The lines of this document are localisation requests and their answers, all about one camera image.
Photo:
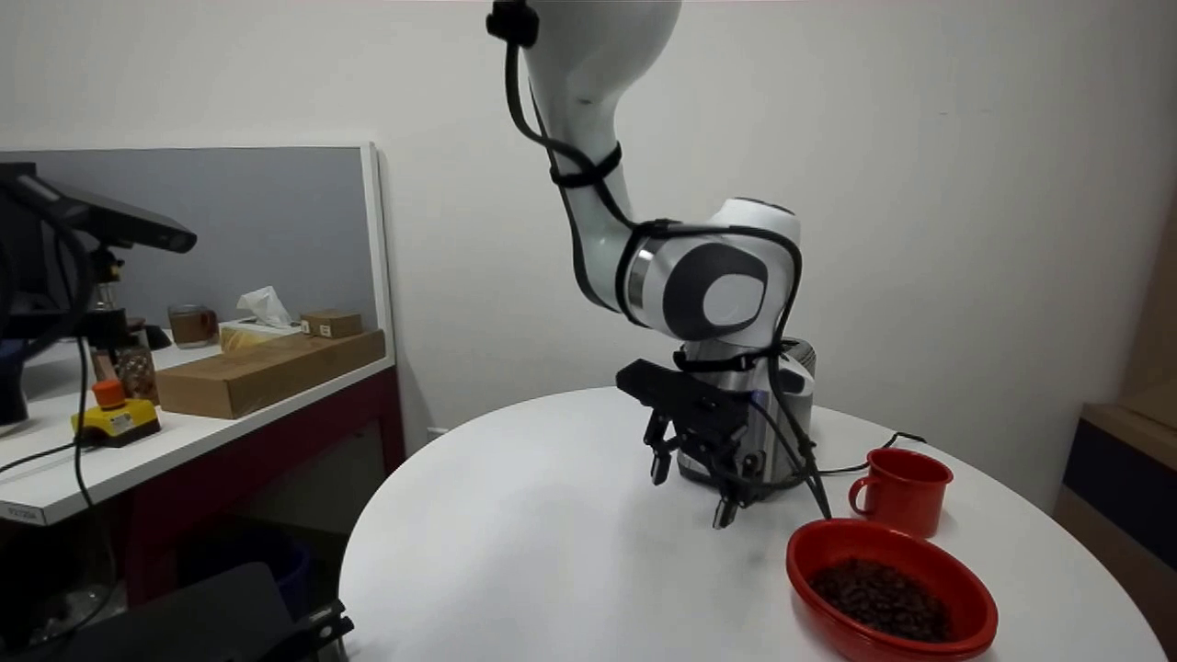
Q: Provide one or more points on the flat cardboard box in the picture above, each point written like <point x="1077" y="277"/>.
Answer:
<point x="262" y="372"/>

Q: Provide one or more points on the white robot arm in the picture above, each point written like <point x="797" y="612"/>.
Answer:
<point x="602" y="50"/>

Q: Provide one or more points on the dark coffee beans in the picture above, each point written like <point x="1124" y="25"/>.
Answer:
<point x="884" y="601"/>

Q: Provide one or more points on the brown printed packet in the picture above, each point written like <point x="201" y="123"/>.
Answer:
<point x="128" y="367"/>

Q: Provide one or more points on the red bowl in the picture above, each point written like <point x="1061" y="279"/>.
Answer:
<point x="822" y="583"/>

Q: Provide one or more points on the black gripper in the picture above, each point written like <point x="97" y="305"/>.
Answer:
<point x="699" y="409"/>

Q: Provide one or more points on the tissue box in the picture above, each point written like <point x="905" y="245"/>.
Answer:
<point x="258" y="324"/>

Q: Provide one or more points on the red mug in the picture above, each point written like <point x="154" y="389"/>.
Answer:
<point x="905" y="492"/>

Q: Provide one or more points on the yellow and red device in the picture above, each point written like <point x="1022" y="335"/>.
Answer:
<point x="115" y="424"/>

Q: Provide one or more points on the black camera on stand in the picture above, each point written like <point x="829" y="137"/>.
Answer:
<point x="112" y="223"/>

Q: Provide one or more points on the grey partition panel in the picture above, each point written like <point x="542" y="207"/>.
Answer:
<point x="269" y="234"/>

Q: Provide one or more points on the wooden cabinet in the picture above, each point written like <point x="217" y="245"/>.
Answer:
<point x="1124" y="491"/>

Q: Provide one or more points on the black chair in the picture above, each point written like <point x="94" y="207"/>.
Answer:
<point x="186" y="620"/>

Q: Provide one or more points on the small brown box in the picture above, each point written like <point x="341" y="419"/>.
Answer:
<point x="193" y="324"/>
<point x="332" y="324"/>

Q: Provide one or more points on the white desk with red front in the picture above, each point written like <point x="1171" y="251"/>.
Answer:
<point x="186" y="433"/>

